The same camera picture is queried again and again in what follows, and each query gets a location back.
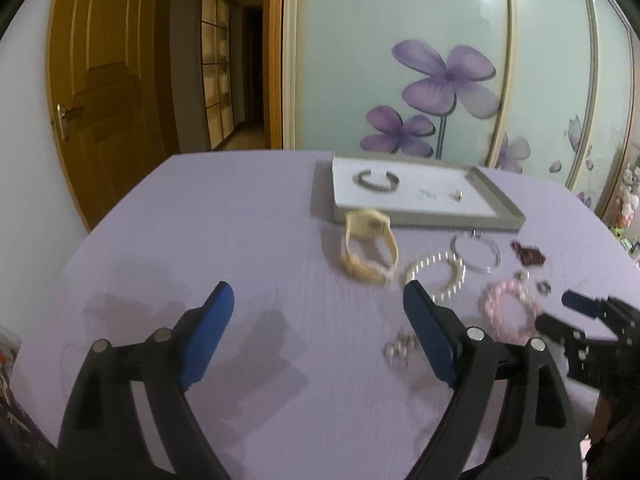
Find metal door handle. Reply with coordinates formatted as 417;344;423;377
52;103;84;141

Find flower print wardrobe door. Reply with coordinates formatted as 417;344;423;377
575;0;640;221
282;0;517;167
487;0;601;202

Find thin silver bangle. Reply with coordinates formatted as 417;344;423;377
450;230;502;275

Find wooden door frame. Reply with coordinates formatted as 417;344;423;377
264;0;287;150

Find silver earrings on table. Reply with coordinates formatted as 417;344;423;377
383;332;421;367

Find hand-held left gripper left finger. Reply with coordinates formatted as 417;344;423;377
55;281;236;480

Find grey jewelry tray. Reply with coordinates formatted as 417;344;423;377
311;155;527;233

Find dark red bead bracelet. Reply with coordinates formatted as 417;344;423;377
510;240;547;266

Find beige wrist watch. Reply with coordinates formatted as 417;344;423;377
339;207;401;286

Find person's right forearm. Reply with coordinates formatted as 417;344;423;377
582;391;640;480

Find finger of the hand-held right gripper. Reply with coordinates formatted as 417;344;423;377
534;312;588;356
561;290;640;332

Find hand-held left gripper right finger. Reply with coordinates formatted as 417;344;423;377
403;280;584;480

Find patterned cloth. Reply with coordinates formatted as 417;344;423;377
0;322;32;443

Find silver cuff bracelet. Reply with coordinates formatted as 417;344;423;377
355;170;399;192

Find hallway closet grid door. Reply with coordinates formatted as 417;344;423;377
200;0;236;151

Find plush toy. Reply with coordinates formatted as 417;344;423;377
611;164;640;233

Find white pearl bracelet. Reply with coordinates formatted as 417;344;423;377
404;251;467;306

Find pink bead bracelet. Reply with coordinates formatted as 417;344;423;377
482;281;545;341

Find wooden door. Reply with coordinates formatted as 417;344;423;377
46;0;177;232

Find purple tablecloth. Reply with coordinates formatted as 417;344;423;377
10;149;640;480

